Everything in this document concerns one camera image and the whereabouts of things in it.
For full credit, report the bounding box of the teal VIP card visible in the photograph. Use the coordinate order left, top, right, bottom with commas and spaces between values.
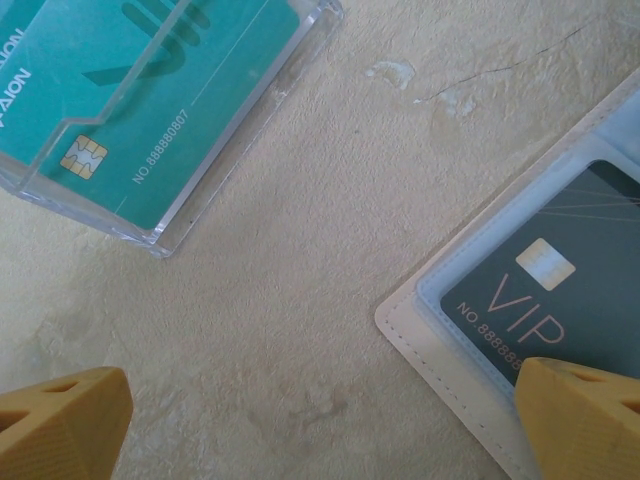
0, 0, 301, 232

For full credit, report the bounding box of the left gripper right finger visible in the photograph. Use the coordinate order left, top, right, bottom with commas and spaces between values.
513, 356, 640, 480

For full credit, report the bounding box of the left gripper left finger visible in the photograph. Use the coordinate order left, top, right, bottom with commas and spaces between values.
0, 366, 135, 480

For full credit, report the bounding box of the beige leather wallet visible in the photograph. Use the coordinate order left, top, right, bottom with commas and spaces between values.
373, 67, 640, 480

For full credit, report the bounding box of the clear acrylic card holder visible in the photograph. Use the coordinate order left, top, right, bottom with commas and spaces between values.
0, 0, 345, 259

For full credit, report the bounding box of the black VIP card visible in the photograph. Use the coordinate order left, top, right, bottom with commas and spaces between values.
438, 158, 640, 390

